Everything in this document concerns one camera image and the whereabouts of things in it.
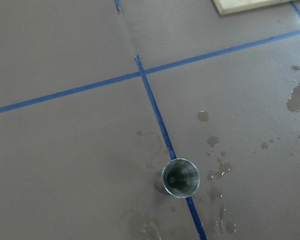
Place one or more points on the steel jigger measuring cup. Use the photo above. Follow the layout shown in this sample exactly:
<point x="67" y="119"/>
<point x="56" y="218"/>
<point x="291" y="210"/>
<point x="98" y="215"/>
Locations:
<point x="180" y="178"/>

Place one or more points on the bamboo cutting board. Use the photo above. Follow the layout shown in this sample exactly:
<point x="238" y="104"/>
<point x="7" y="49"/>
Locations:
<point x="225" y="7"/>

